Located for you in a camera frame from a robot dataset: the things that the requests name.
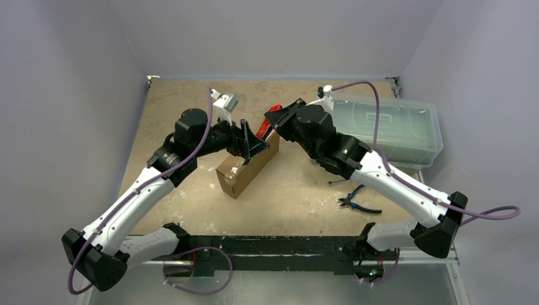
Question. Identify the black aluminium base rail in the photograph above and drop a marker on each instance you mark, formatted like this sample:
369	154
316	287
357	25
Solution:
335	254

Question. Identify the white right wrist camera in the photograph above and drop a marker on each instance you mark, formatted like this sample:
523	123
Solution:
324	98

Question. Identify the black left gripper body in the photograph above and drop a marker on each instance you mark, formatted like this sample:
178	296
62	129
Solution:
222	137

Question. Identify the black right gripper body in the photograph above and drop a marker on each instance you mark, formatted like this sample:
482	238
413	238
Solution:
287	112

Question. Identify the clear plastic storage bin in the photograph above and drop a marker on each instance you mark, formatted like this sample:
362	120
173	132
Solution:
408	132

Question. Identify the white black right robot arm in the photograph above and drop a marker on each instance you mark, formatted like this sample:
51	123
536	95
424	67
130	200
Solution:
436	216

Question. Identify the brown cardboard express box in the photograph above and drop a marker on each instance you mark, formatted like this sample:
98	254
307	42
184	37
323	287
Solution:
234	177

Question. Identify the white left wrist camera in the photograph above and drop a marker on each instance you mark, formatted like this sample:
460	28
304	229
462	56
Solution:
224	104

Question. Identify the red black utility knife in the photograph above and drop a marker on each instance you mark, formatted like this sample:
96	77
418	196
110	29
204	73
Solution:
264	129

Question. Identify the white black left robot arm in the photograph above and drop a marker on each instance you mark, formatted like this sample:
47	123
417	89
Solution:
102	252

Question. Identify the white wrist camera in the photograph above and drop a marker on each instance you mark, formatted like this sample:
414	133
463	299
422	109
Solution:
324	98
224	104

